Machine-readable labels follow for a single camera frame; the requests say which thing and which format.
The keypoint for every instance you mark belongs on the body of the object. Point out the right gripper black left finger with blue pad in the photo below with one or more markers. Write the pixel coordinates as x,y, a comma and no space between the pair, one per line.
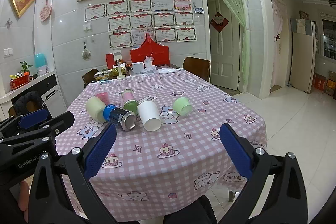
49,201

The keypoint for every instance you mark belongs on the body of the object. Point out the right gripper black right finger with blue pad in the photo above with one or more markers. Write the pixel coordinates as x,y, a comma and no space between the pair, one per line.
286,201

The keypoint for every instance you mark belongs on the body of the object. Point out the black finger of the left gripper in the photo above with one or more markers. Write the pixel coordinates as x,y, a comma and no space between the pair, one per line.
57,125

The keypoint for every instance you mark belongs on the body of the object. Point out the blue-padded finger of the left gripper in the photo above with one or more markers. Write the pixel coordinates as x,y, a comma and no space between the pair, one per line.
14,126

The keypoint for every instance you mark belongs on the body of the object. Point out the white paper cup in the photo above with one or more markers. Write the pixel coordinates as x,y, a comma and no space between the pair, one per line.
149,115

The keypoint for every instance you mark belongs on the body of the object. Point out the cream plastic cup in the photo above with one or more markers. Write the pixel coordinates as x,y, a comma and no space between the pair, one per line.
95,107

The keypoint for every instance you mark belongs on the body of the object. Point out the pink plastic cup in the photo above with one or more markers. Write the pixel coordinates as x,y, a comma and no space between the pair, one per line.
104,97

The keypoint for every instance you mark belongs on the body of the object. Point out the plastic drink cup with straw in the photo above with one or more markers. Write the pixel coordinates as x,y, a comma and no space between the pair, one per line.
148,61

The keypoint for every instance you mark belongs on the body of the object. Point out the light green plastic cup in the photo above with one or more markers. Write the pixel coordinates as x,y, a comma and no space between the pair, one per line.
182,106

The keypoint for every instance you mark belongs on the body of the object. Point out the person's hand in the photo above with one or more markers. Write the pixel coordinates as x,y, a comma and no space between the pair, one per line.
23,201

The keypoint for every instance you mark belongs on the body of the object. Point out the black jacket on chair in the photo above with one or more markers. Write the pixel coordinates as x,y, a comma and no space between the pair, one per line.
28,103

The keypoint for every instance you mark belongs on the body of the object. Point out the red box on counter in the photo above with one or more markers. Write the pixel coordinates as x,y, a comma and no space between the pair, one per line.
19,81

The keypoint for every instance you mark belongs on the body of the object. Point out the white cabinet counter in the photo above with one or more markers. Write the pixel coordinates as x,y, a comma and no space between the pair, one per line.
47,87

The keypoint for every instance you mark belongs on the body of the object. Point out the potted green plant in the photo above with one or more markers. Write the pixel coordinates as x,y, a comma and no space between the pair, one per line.
25,68

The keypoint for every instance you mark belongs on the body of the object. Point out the brown wooden chair left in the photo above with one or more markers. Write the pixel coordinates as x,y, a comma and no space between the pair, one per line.
89,77

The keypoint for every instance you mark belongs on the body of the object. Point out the brown wooden chair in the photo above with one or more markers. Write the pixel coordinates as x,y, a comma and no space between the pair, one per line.
198,67
89,77

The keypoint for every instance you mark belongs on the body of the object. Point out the teal water dispenser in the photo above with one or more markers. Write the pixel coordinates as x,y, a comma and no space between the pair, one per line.
41,64

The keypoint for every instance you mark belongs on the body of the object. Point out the blue black drink can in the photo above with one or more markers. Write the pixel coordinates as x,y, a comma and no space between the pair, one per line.
124,118

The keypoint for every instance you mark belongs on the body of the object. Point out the pink jar green lid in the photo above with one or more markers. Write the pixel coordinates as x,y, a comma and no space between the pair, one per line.
129,101

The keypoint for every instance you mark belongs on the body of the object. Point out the hanging scrub brush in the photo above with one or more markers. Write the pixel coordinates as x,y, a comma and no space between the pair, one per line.
86,54

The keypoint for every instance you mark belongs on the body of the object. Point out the small red box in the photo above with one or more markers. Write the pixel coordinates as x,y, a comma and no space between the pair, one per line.
110,62

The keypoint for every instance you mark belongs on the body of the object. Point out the white tissue box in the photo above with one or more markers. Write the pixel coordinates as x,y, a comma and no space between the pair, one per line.
137,67

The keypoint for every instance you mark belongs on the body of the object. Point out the red gift bag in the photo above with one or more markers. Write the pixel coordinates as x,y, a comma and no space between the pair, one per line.
150,48

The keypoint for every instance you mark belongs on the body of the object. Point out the brown wooden chair right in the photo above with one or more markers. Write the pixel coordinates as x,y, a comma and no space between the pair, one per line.
198,67

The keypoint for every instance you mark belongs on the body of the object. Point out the white refrigerator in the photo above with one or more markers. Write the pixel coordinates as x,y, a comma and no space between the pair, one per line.
303,54

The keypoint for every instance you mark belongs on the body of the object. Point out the white panel door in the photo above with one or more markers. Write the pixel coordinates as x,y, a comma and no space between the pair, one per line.
225,48

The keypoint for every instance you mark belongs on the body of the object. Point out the red diamond door decoration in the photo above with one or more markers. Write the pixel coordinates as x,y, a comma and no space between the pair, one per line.
219,22

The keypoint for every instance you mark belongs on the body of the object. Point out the pink door curtain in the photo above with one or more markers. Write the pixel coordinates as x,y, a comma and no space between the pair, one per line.
279,19

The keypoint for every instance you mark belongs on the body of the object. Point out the green lace door curtain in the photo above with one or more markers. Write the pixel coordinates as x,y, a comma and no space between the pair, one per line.
240,10

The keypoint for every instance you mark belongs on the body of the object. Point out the pink round wall hanging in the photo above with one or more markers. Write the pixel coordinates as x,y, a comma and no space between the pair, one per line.
45,11

